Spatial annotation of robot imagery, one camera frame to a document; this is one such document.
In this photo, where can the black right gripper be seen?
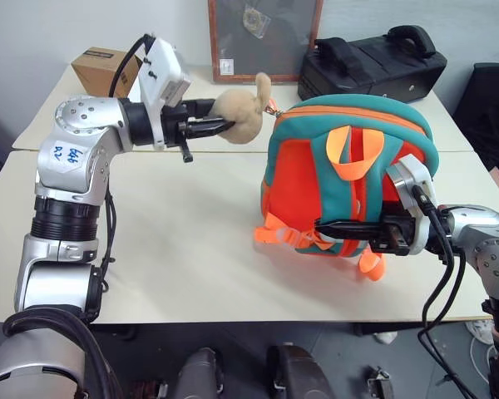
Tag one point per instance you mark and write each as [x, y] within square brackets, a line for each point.
[393, 232]

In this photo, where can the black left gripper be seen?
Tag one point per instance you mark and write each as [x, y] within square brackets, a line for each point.
[174, 124]

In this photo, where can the beige plush toy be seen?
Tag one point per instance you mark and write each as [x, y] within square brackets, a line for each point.
[241, 118]

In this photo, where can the orange and teal backpack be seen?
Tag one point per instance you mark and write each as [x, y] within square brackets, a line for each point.
[303, 174]

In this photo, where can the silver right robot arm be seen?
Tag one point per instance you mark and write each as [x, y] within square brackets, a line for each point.
[492, 245]

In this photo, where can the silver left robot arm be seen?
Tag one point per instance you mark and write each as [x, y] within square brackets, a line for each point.
[70, 120]

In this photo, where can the brown cardboard box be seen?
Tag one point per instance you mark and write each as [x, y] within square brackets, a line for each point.
[102, 68]

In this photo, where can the wood framed dark board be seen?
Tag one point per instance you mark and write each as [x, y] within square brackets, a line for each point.
[266, 37]

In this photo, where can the white shoe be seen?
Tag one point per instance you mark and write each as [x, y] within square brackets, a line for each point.
[386, 336]
[480, 330]

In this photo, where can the white label blue writing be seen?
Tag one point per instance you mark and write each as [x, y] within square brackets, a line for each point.
[66, 156]

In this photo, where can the dark rounded shape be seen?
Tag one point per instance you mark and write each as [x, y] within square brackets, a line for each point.
[297, 374]
[201, 374]

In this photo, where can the black carrying case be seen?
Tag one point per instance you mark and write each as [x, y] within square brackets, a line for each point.
[370, 62]

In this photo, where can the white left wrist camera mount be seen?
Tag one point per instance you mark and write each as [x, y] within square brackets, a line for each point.
[163, 70]

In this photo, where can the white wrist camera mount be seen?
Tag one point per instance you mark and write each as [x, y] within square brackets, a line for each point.
[412, 176]
[163, 70]

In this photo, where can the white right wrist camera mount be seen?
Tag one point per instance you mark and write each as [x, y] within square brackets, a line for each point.
[412, 176]

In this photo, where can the small metal bracket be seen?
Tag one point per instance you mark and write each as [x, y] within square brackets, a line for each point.
[380, 382]

